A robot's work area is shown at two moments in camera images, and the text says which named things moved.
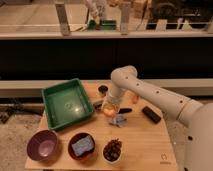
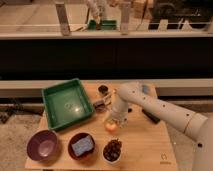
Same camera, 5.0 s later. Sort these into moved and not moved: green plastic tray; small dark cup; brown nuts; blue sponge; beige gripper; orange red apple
Moved: orange red apple; beige gripper
Not moved: green plastic tray; brown nuts; blue sponge; small dark cup
